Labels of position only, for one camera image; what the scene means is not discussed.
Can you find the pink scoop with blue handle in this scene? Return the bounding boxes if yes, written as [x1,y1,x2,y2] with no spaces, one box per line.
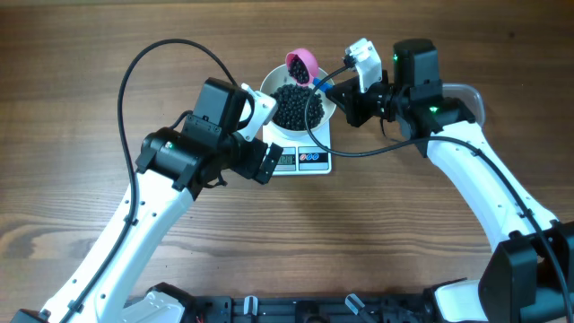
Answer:
[285,48,322,87]

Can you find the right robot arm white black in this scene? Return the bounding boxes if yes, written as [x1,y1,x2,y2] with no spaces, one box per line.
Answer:
[326,39,573,322]

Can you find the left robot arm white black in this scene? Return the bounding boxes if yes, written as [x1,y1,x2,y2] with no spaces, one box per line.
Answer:
[13,78,283,322]

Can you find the white digital kitchen scale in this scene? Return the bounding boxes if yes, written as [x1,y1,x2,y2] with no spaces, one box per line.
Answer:
[263,122,332,176]

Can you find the black beans in bowl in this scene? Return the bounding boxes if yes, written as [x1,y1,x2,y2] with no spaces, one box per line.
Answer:
[271,84,325,131]

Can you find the white round bowl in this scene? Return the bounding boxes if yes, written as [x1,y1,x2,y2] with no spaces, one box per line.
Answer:
[260,65,336,133]

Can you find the black beans in scoop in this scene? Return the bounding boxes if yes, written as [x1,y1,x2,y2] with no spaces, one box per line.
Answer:
[288,56,309,84]

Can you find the clear plastic food container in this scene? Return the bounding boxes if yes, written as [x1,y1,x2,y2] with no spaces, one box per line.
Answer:
[443,83,485,127]

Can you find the left black camera cable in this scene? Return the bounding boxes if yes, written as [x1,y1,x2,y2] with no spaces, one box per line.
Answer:
[57,38,239,323]

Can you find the black camera cable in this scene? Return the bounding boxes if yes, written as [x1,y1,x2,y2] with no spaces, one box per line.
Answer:
[57,38,239,323]
[303,65,574,315]

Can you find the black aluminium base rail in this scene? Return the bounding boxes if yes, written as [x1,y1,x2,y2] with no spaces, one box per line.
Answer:
[182,294,437,323]

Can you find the right black camera cable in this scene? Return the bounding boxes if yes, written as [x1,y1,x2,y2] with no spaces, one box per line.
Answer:
[303,65,574,315]

